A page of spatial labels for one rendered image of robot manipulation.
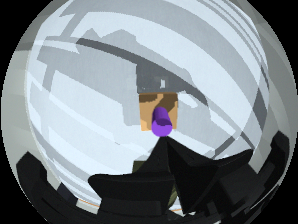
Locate brown square block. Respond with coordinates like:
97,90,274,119
140,92,178,132

